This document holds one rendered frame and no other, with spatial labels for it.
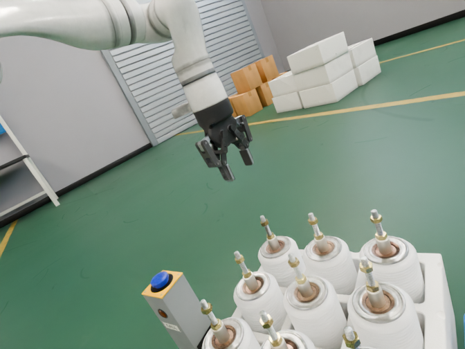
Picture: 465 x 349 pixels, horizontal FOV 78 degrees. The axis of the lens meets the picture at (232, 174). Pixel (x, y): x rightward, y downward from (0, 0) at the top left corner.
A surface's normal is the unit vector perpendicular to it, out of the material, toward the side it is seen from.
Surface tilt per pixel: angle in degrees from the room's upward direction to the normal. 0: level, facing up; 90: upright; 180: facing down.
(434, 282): 0
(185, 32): 105
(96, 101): 90
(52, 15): 84
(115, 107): 90
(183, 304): 90
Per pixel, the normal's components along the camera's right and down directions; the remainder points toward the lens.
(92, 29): 0.69, 0.42
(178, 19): 0.51, 0.38
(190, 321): 0.78, -0.13
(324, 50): 0.55, 0.06
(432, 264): -0.40, -0.86
